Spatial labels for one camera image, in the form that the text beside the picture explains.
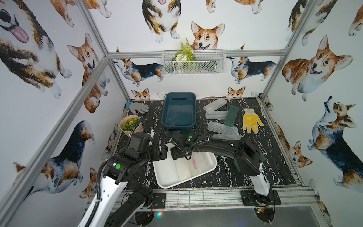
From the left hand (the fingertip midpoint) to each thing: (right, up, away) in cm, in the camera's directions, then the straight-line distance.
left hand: (161, 146), depth 69 cm
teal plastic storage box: (+5, +18, +46) cm, 50 cm away
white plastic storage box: (+2, -19, +13) cm, 23 cm away
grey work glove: (-32, +21, +47) cm, 60 cm away
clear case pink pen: (+16, -15, +15) cm, 27 cm away
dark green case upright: (+45, +14, +38) cm, 60 cm away
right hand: (+5, -9, +14) cm, 17 cm away
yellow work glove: (+59, +10, +38) cm, 71 cm away
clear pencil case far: (+34, +22, +45) cm, 61 cm away
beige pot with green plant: (-26, +10, +23) cm, 36 cm away
